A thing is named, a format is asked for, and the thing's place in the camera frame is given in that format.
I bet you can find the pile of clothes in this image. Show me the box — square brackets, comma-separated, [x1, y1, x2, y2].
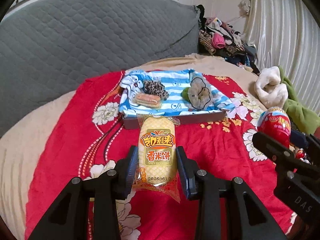
[196, 4, 260, 75]

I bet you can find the leopard print scrunchie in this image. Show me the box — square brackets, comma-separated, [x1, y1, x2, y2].
[143, 80, 169, 101]

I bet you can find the white satin curtain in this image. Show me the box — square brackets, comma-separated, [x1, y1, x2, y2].
[242, 0, 320, 113]

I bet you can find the yellow rice cracker pack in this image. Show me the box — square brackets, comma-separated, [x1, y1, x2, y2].
[133, 115, 180, 202]

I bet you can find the white green fleece blanket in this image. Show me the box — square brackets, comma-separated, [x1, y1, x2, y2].
[254, 66, 319, 134]

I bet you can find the blue striped cartoon cloth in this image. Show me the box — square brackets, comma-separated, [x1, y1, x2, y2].
[118, 68, 236, 118]

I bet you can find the beige sheer scrunchie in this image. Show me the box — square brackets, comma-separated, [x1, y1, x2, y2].
[188, 77, 213, 111]

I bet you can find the grey quilted headboard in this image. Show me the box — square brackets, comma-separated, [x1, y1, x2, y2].
[1, 0, 200, 134]

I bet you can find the orange biscuit pack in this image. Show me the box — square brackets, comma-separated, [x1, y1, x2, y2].
[134, 93, 161, 108]

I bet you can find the red blue egg toy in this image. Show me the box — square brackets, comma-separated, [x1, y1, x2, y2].
[257, 107, 291, 148]

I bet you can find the red floral blanket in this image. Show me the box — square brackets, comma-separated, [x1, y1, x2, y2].
[25, 72, 292, 239]

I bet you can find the green fuzzy hair ring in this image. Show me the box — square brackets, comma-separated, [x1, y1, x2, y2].
[181, 87, 191, 103]

